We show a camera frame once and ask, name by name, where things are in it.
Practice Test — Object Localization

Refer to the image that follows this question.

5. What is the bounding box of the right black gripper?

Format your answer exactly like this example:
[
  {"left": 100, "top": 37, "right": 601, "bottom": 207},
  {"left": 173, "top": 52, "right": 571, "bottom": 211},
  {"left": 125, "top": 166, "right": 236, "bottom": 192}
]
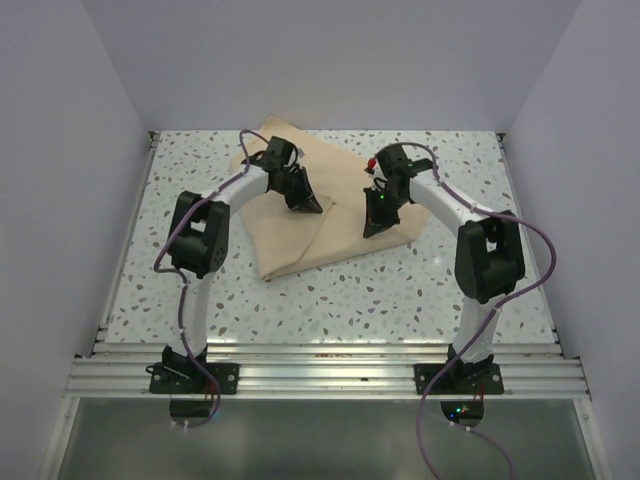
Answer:
[{"left": 364, "top": 185, "right": 408, "bottom": 238}]

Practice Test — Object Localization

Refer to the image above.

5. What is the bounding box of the beige cloth mat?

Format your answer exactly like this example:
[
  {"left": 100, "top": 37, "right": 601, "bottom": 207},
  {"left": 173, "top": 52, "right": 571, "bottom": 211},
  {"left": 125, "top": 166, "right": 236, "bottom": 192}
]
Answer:
[{"left": 239, "top": 117, "right": 430, "bottom": 280}]

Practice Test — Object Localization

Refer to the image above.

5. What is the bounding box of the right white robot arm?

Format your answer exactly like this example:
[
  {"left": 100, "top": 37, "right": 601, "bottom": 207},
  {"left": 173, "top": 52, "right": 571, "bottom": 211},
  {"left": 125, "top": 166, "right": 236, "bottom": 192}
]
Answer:
[{"left": 363, "top": 142, "right": 525, "bottom": 393}]

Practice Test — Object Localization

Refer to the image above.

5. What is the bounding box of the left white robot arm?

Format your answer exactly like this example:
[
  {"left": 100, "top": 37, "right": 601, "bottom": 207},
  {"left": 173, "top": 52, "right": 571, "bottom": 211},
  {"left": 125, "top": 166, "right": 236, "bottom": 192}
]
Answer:
[{"left": 153, "top": 136, "right": 323, "bottom": 393}]

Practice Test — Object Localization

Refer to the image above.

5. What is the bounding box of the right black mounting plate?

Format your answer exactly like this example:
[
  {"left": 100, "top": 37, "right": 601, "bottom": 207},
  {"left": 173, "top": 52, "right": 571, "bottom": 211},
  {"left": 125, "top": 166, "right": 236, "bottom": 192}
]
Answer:
[{"left": 413, "top": 364, "right": 505, "bottom": 395}]

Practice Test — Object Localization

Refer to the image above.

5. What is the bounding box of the black mounting plate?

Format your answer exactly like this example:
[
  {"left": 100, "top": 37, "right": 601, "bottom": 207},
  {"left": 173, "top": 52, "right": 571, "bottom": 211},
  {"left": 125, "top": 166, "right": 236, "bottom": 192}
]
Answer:
[
  {"left": 145, "top": 363, "right": 240, "bottom": 395},
  {"left": 413, "top": 364, "right": 505, "bottom": 395}
]

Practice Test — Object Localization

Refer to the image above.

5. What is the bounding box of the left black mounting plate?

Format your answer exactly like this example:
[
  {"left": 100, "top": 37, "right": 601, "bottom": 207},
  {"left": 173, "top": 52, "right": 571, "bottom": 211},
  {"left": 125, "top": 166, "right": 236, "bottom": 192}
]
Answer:
[{"left": 145, "top": 363, "right": 240, "bottom": 395}]

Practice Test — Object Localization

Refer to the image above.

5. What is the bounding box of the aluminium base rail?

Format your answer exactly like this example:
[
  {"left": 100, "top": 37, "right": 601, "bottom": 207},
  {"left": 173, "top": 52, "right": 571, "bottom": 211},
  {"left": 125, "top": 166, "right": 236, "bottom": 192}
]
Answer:
[{"left": 64, "top": 342, "right": 590, "bottom": 400}]

